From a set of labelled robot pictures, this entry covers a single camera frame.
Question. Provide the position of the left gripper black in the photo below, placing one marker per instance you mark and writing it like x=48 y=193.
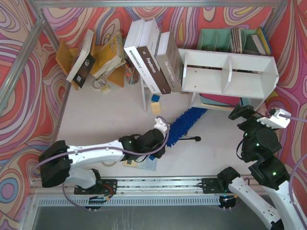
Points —
x=159 y=146

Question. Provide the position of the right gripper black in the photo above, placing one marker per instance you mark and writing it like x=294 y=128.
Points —
x=246 y=120

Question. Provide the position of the blue microfiber duster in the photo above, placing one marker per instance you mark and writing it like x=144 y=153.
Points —
x=183 y=124

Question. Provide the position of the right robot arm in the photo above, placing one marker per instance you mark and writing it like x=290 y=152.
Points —
x=259 y=145

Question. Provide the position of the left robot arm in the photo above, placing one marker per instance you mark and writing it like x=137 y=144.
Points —
x=62 y=163

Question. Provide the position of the white bookshelf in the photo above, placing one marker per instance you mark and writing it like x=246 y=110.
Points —
x=250 y=77

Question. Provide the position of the pink toy pig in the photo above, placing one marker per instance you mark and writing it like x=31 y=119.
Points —
x=262 y=109

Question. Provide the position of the calculator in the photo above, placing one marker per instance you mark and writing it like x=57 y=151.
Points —
x=148 y=164

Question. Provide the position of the yellow sticky note pad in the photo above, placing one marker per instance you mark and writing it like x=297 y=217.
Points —
x=156 y=108

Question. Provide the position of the coloured paper stack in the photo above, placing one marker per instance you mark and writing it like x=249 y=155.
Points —
x=220 y=101

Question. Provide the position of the blue small box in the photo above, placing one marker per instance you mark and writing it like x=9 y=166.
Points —
x=155 y=98

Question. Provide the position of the white box cutter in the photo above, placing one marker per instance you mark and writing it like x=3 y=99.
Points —
x=195 y=138

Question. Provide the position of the green desk organizer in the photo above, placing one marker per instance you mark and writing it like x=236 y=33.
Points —
x=235 y=40

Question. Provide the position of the grey Lonely Ones book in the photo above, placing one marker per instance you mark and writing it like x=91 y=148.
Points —
x=170 y=61

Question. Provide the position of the yellow books stack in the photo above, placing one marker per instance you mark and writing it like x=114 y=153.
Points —
x=108 y=57

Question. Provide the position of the white Mademoiselle book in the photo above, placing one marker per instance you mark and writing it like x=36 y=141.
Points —
x=130 y=47

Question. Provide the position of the brown Fredonia book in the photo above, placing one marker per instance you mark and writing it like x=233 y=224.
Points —
x=153 y=76

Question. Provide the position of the black white book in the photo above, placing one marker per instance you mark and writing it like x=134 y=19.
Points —
x=82 y=61

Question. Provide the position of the yellow wooden book rack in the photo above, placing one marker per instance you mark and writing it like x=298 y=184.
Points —
x=64 y=58

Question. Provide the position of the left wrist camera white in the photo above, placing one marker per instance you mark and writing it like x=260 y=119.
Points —
x=162 y=125

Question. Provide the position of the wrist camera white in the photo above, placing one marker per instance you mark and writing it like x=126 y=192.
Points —
x=162 y=125
x=278 y=119

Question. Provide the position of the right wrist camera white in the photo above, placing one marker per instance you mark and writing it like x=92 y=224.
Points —
x=278 y=119

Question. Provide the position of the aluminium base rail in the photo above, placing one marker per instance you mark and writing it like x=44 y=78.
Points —
x=156 y=192

